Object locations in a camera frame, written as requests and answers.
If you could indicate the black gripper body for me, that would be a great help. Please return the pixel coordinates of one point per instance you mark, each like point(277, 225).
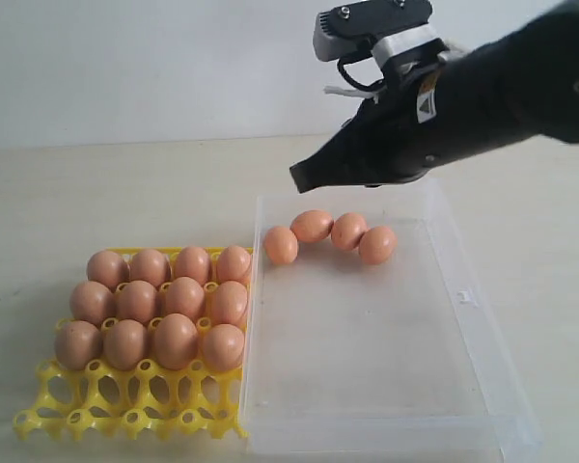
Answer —
point(408, 127)

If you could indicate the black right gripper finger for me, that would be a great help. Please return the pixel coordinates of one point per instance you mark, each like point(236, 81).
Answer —
point(337, 163)

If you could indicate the brown egg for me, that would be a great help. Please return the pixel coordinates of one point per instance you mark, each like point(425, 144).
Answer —
point(150, 265)
point(107, 268)
point(312, 226)
point(281, 245)
point(193, 262)
point(77, 343)
point(186, 296)
point(234, 264)
point(377, 245)
point(138, 300)
point(348, 230)
point(223, 347)
point(92, 302)
point(175, 341)
point(126, 344)
point(229, 304)

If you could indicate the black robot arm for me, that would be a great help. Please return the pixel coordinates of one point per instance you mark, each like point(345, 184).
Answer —
point(520, 86)

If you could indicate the clear plastic container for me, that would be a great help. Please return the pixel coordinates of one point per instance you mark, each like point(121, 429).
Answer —
point(398, 361)

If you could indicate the yellow plastic egg tray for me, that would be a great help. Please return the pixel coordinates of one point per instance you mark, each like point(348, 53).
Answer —
point(149, 397)

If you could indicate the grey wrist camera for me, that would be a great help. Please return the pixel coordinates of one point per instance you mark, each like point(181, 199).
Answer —
point(359, 26)

